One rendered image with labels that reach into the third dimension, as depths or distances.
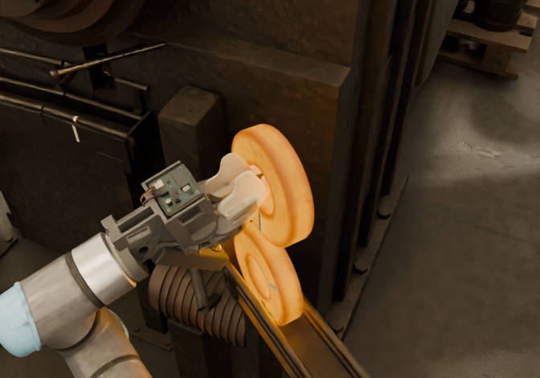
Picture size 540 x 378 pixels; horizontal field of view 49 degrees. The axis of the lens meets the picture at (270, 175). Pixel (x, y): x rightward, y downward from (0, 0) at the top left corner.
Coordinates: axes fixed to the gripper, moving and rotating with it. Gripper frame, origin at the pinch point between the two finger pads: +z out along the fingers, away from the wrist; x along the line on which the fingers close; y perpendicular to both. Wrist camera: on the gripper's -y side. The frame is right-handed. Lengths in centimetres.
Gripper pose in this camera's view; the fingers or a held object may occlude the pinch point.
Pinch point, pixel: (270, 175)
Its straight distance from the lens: 73.4
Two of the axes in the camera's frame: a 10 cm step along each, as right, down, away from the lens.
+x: -5.1, -6.1, 6.1
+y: -2.2, -5.9, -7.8
